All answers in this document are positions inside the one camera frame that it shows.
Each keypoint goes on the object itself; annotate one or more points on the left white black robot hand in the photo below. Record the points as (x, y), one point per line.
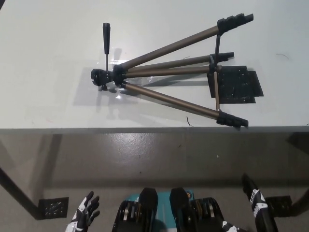
(83, 212)

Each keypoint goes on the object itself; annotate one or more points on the bronze and black camera tripod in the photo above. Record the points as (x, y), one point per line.
(102, 76)

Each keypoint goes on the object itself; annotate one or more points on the clear tape patch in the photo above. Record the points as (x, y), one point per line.
(94, 96)

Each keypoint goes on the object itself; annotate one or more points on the black tape patch on table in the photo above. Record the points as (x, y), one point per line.
(235, 84)

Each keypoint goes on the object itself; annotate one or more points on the dark thread scrap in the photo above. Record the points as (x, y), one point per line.
(282, 55)
(186, 57)
(189, 122)

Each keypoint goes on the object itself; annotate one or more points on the black table leg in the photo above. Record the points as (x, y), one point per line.
(17, 188)

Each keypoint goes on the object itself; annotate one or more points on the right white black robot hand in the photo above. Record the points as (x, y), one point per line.
(257, 199)

